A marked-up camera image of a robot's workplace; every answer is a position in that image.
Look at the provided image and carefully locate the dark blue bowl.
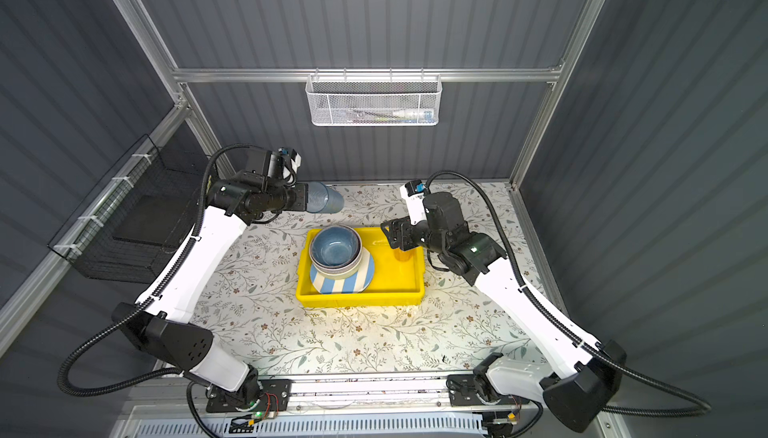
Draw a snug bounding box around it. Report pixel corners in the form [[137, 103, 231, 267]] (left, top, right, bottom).
[[309, 226, 362, 271]]

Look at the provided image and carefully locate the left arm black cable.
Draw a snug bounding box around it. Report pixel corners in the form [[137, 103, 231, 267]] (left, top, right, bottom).
[[56, 144, 253, 438]]

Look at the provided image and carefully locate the yellow plastic bin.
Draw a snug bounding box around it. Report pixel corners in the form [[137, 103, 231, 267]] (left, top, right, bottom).
[[296, 227, 426, 308]]

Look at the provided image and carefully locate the aluminium front rail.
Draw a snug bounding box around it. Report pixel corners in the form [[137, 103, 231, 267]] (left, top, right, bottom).
[[119, 371, 607, 418]]

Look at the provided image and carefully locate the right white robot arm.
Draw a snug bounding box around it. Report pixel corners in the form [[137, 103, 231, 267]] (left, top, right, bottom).
[[381, 180, 627, 432]]

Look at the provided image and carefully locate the purple bowl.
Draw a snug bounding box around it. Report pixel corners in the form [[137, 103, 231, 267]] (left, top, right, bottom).
[[309, 245, 363, 276]]

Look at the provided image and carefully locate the white wire mesh basket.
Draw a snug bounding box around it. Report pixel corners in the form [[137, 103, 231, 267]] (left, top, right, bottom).
[[305, 72, 443, 127]]

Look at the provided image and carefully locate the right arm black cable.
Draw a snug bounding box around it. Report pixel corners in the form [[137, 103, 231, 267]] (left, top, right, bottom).
[[424, 170, 713, 438]]

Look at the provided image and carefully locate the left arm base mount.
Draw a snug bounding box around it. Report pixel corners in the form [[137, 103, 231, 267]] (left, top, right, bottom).
[[205, 379, 293, 413]]

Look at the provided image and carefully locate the black wire basket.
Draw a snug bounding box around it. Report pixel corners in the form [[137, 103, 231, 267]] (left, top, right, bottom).
[[48, 135, 208, 284]]

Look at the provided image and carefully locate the floral table mat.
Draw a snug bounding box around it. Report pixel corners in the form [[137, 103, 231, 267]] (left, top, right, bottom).
[[192, 184, 543, 375]]

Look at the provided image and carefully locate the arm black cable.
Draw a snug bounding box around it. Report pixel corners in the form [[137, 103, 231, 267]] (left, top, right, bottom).
[[424, 170, 713, 438], [56, 144, 253, 438]]

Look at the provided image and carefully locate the white marker in basket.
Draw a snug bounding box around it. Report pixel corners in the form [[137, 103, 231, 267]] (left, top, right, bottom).
[[392, 109, 434, 124]]

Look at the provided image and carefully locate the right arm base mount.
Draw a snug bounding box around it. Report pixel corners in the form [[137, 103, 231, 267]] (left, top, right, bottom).
[[446, 374, 529, 407]]

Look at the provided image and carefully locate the blue plastic cup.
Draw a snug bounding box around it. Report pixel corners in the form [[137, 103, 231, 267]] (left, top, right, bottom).
[[306, 182, 344, 214]]

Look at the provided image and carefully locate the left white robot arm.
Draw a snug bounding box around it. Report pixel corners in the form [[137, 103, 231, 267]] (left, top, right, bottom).
[[112, 145, 307, 398]]

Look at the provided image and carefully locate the pink plastic cup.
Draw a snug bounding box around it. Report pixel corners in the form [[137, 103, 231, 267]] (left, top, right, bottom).
[[393, 249, 414, 262]]

